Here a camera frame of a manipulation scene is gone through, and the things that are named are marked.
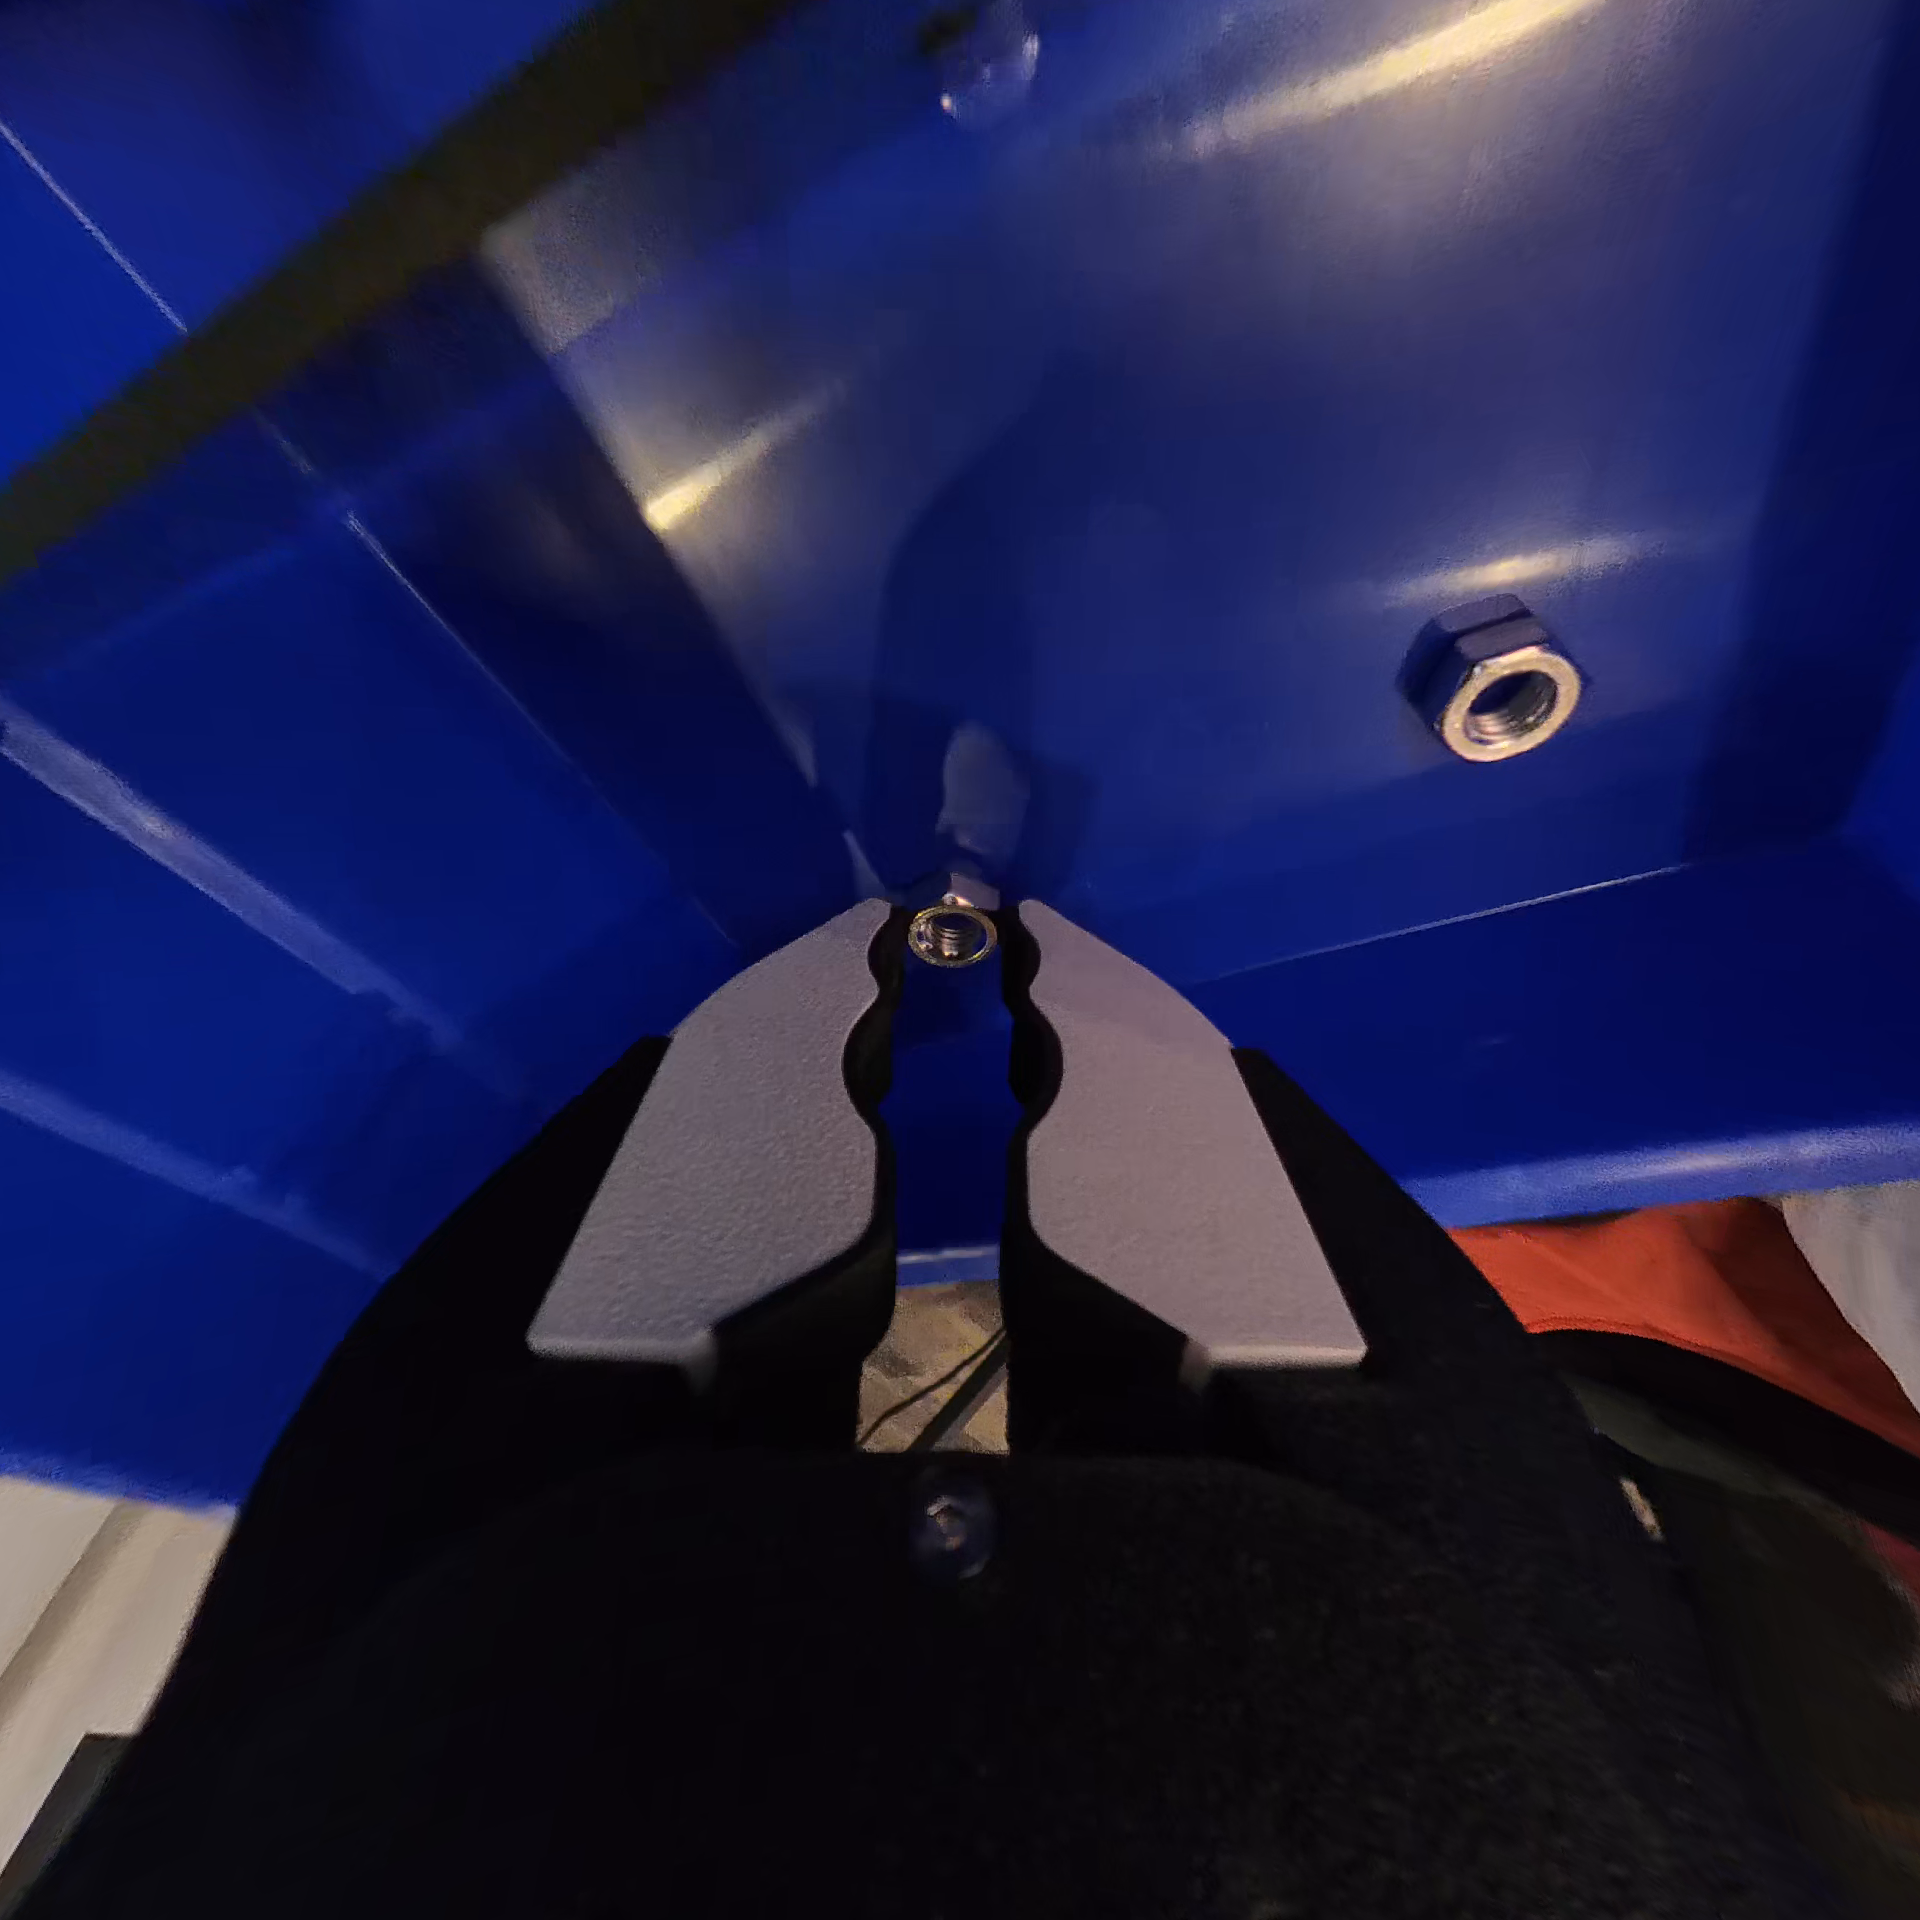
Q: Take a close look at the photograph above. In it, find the orange cloth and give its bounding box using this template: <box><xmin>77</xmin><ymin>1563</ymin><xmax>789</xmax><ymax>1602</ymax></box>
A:
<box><xmin>1466</xmin><ymin>1195</ymin><xmax>1920</xmax><ymax>1427</ymax></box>

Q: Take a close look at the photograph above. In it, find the silver hex nut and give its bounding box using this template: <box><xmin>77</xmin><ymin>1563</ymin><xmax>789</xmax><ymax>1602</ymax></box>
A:
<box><xmin>1401</xmin><ymin>599</ymin><xmax>1590</xmax><ymax>771</ymax></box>
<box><xmin>907</xmin><ymin>891</ymin><xmax>1010</xmax><ymax>980</ymax></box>

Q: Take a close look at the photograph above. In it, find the blue plastic bin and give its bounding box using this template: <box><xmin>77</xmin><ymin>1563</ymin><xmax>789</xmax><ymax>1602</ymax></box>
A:
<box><xmin>0</xmin><ymin>0</ymin><xmax>1920</xmax><ymax>1510</ymax></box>

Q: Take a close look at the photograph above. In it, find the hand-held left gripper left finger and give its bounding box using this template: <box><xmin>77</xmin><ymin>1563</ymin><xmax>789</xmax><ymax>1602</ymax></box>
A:
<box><xmin>527</xmin><ymin>899</ymin><xmax>907</xmax><ymax>1401</ymax></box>

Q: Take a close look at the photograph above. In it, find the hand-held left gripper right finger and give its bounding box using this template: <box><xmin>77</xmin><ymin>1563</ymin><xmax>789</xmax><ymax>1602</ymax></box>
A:
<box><xmin>1005</xmin><ymin>899</ymin><xmax>1377</xmax><ymax>1404</ymax></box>

